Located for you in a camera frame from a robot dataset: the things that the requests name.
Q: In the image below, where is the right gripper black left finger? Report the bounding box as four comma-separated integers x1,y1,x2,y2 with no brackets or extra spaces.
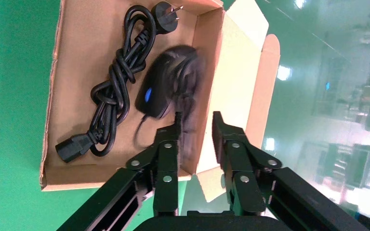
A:
56,111,183,231

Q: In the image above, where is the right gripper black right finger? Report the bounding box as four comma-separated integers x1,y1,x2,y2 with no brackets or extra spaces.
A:
212,111,369,231

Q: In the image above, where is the black computer mouse blue wheel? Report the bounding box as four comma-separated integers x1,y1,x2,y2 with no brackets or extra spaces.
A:
133,44,206,151

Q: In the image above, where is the black power cord with plug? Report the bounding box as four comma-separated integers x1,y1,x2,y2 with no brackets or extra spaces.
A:
55,0,184,164

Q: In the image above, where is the open brown cardboard box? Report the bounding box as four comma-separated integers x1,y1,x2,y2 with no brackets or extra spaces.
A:
40,0,281,203

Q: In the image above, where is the blurred background equipment rack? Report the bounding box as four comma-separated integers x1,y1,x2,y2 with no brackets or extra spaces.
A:
296,140,370,198

